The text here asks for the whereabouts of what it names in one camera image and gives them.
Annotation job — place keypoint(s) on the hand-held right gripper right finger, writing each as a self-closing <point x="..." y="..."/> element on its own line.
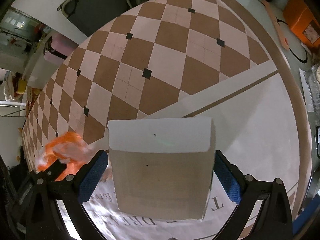
<point x="227" y="180"/>

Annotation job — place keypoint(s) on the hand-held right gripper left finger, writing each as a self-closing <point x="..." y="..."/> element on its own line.
<point x="92" y="177"/>

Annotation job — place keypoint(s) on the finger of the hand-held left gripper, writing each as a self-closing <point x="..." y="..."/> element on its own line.
<point x="53" y="168"/>

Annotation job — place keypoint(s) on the orange plastic bag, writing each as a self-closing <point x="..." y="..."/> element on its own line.
<point x="72" y="147"/>

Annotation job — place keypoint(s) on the white cardboard box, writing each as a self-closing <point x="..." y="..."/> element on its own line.
<point x="160" y="170"/>

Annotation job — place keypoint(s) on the orange printed carton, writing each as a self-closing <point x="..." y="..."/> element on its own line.
<point x="33" y="100"/>

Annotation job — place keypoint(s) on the yellow bin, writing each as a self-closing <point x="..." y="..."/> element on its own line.
<point x="21" y="87"/>

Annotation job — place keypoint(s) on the white stuffed bag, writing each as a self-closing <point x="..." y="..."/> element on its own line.
<point x="9" y="86"/>

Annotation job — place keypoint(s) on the pink suitcase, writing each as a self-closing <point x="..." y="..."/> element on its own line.
<point x="58" y="51"/>

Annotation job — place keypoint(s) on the clear plastic container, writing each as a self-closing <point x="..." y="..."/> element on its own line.
<point x="313" y="90"/>

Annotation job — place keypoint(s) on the brown checkered table mat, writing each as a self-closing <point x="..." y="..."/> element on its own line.
<point x="162" y="62"/>

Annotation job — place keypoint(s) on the pink shoehorn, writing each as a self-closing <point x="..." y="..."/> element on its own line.
<point x="276" y="25"/>

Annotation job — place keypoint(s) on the grey folding bed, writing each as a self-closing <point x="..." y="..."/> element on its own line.
<point x="95" y="7"/>

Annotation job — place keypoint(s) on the orange box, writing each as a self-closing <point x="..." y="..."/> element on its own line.
<point x="303" y="22"/>

